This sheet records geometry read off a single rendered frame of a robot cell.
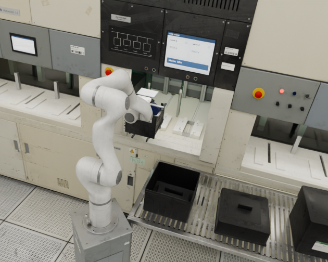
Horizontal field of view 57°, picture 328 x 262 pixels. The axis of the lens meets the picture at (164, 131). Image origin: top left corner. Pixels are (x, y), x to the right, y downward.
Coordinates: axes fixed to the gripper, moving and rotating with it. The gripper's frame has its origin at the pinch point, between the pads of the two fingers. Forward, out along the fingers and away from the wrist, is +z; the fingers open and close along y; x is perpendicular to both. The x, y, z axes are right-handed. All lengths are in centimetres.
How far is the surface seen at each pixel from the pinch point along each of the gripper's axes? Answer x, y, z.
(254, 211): -39, 81, -37
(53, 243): -125, -55, -43
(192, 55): 31.7, 25.3, 1.5
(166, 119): -35, 8, 35
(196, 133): -35, 35, 25
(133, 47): 29.6, -12.1, 1.6
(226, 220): -39, 66, -50
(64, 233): -125, -52, -32
